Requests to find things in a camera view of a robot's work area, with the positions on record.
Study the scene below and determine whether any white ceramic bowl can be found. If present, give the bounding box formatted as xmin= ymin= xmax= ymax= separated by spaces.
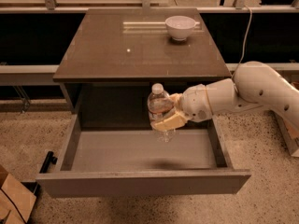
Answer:
xmin=165 ymin=16 xmax=196 ymax=41

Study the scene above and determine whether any metal railing frame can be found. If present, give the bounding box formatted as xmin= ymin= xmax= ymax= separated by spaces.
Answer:
xmin=0 ymin=0 xmax=299 ymax=16

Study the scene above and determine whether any grey cabinet with glossy top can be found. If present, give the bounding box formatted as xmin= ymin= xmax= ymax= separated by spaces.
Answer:
xmin=53 ymin=8 xmax=230 ymax=130

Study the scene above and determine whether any white cable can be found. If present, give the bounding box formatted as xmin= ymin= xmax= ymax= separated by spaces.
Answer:
xmin=231 ymin=5 xmax=252 ymax=79

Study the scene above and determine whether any cardboard box at left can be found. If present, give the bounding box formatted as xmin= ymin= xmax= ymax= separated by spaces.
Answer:
xmin=0 ymin=165 xmax=36 ymax=224

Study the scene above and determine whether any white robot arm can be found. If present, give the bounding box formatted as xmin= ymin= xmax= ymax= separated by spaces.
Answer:
xmin=150 ymin=62 xmax=299 ymax=132

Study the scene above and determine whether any clear plastic water bottle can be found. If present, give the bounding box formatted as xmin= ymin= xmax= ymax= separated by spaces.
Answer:
xmin=147 ymin=83 xmax=176 ymax=143

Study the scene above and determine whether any black bar on floor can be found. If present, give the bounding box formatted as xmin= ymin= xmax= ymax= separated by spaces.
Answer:
xmin=39 ymin=151 xmax=57 ymax=174

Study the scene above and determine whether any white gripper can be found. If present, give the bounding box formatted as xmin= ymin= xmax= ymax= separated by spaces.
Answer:
xmin=150 ymin=84 xmax=212 ymax=132

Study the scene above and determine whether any open grey top drawer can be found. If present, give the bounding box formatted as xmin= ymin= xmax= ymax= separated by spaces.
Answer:
xmin=36 ymin=84 xmax=252 ymax=199

